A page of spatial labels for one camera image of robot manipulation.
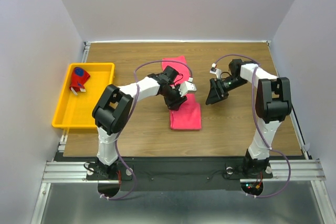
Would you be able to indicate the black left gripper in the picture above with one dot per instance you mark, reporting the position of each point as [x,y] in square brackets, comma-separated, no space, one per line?
[174,104]

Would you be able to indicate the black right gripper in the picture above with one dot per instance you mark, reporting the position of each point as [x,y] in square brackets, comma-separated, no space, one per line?
[216,89]

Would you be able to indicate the pink towel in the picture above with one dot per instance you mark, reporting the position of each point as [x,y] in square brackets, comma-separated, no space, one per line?
[188,117]

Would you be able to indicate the red and blue patterned towel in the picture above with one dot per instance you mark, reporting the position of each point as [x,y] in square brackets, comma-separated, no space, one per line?
[78,79]

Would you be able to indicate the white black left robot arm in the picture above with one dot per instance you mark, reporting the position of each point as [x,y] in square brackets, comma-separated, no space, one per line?
[116,105]

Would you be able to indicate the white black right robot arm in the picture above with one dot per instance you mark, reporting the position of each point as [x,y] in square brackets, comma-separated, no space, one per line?
[271,104]

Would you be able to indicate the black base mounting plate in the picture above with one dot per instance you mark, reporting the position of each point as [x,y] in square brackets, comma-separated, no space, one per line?
[176,174]

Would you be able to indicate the yellow plastic tray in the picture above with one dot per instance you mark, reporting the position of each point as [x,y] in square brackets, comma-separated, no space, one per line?
[75,111]

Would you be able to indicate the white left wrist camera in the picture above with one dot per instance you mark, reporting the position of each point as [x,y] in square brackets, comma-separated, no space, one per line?
[187,87]

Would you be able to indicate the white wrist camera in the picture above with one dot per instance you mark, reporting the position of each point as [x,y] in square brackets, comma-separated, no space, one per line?
[187,87]
[214,70]

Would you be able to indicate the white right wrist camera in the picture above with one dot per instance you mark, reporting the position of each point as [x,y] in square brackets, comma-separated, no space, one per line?
[214,70]

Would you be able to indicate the aluminium front frame rail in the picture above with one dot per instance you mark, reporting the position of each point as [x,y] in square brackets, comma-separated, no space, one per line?
[294,170]

